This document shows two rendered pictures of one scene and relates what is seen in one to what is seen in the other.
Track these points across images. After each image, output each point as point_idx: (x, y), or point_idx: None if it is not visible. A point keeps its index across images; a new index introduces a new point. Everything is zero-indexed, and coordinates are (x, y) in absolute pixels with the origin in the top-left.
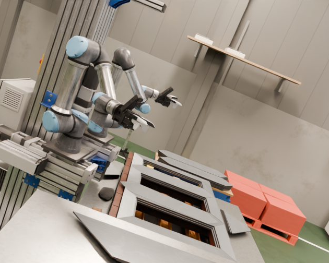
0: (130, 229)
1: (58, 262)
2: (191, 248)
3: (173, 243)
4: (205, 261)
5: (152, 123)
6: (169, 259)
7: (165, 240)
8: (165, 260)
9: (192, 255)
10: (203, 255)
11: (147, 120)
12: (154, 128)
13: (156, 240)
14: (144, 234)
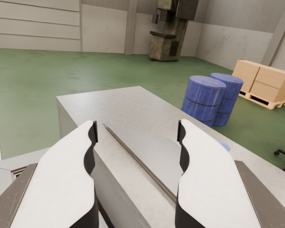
0: (166, 217)
1: None
2: (106, 158)
3: (123, 172)
4: (125, 138)
5: (94, 122)
6: (164, 156)
7: (130, 179)
8: (171, 158)
9: (131, 146)
10: (105, 147)
11: (85, 158)
12: (97, 125)
13: (141, 185)
14: (149, 199)
